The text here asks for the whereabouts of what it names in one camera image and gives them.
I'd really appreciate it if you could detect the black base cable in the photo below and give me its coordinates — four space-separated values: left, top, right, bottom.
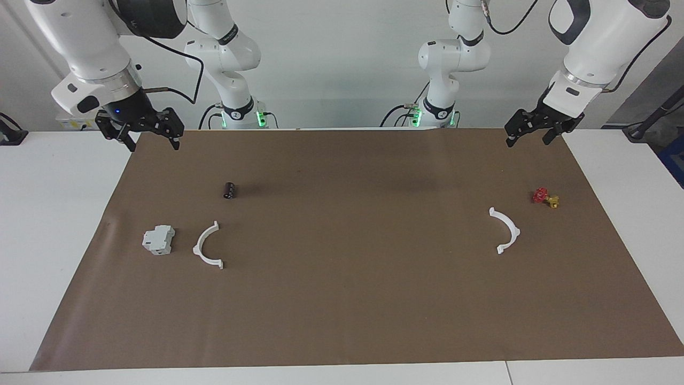
380 103 415 128
199 103 222 130

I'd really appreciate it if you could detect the white circuit breaker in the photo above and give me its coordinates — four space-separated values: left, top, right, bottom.
142 225 176 256

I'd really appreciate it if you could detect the blue box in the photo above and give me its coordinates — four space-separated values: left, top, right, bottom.
658 134 684 188

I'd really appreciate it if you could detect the black stand pole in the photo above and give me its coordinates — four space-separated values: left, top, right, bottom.
623 80 684 142

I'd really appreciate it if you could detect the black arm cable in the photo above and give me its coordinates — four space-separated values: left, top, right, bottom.
107 0 205 105
481 0 672 94

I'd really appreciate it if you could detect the red and brass valve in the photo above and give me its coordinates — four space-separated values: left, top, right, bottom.
532 187 560 209

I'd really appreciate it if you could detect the white wall socket box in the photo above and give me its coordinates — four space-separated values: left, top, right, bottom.
56 111 98 130

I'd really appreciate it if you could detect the white half-ring pipe clamp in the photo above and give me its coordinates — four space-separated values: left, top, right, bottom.
489 207 520 255
193 221 224 270

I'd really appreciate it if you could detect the black table clamp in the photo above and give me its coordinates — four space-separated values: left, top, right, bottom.
0 112 28 146

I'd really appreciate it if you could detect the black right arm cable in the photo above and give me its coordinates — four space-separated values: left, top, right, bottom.
107 0 205 105

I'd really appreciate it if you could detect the dark grey panel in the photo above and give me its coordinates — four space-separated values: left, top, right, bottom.
609 51 684 129

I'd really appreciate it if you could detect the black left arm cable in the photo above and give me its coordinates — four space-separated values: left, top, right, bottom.
481 0 672 94

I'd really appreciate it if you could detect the brown paper mat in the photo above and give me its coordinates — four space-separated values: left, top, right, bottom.
29 127 684 372

